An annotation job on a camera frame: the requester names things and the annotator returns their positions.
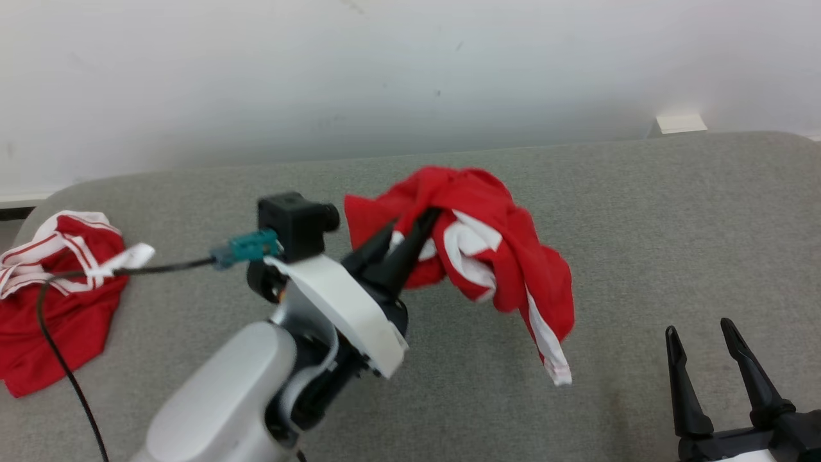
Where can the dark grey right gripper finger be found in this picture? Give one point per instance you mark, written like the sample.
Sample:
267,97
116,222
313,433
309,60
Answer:
757,391
687,404

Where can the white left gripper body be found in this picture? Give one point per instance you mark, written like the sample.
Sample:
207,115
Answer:
346,314

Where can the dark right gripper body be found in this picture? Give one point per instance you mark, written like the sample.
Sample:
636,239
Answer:
789,439

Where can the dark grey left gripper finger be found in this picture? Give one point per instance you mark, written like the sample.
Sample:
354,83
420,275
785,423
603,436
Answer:
372,250
404,256

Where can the red shorts with white trim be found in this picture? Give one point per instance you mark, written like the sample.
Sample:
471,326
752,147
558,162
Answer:
513,250

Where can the red basketball jersey number 23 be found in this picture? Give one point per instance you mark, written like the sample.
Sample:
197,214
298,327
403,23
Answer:
58,327

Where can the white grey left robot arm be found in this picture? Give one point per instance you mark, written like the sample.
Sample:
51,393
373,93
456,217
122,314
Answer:
218,398

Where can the grey fabric sofa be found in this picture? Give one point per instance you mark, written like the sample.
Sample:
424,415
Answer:
616,224

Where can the white wall socket box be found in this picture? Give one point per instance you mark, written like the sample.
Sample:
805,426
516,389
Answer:
681,123

